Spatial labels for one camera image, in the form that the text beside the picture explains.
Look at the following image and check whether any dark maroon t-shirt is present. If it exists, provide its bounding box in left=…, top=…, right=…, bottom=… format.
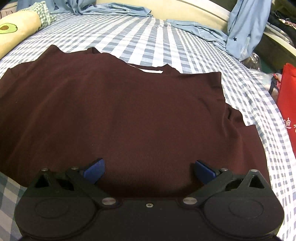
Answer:
left=1, top=46, right=269, bottom=196

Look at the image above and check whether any red bag with white characters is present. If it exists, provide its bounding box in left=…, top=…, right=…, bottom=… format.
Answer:
left=277, top=63, right=296, bottom=154

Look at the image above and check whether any light blue folded garment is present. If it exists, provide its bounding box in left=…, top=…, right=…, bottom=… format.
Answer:
left=167, top=20, right=228, bottom=52

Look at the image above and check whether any blue white checkered bedsheet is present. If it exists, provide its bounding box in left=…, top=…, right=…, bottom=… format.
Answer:
left=1, top=13, right=295, bottom=240

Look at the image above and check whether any blue star print curtain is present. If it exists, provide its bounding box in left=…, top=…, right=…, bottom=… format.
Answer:
left=226, top=0, right=272, bottom=61

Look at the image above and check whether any yellow avocado print pillow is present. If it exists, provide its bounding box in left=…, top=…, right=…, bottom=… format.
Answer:
left=1, top=11, right=41, bottom=58

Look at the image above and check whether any light blue garment near headboard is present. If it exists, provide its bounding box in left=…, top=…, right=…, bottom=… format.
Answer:
left=51, top=1, right=152, bottom=18

